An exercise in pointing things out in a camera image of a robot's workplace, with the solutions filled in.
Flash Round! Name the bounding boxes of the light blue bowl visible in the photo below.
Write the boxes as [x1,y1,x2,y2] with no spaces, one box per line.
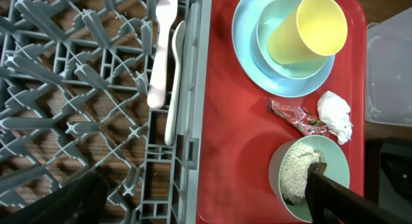
[250,0,328,80]

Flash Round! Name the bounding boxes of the black waste tray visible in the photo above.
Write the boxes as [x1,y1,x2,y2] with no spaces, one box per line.
[364,138,411,222]

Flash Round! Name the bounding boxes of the light blue plate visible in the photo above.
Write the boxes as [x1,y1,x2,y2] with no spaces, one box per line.
[232,0,335,98]

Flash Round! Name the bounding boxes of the white plastic spoon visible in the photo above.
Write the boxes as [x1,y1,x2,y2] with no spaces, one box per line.
[164,21,187,145]

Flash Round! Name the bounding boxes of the crumpled white tissue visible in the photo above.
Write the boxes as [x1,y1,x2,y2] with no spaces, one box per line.
[317,91,353,145]

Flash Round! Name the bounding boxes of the yellow plastic cup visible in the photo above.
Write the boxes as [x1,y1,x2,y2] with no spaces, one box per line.
[268,0,348,64]

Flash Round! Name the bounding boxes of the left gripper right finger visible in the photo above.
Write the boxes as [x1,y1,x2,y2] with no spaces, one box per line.
[305,162,409,224]

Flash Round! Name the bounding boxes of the red plastic tray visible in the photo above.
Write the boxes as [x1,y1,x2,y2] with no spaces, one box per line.
[197,0,366,223]

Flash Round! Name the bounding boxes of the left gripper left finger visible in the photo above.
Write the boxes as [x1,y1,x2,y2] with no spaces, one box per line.
[1,172,108,224]

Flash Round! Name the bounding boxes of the white plastic fork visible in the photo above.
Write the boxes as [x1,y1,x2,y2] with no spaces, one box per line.
[147,0,178,109]

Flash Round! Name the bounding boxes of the rice and food scraps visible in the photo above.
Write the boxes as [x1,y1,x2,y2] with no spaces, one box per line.
[279,143,323,205]

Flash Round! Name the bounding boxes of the grey dishwasher rack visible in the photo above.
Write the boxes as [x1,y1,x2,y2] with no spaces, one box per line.
[1,0,212,223]

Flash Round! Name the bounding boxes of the clear plastic bin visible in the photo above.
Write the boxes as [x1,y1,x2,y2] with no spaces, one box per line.
[366,8,411,126]

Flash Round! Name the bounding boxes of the red candy wrapper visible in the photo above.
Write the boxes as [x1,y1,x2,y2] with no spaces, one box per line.
[267,98,330,137]

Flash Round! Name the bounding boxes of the green bowl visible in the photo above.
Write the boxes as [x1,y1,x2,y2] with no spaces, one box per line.
[268,135,350,223]

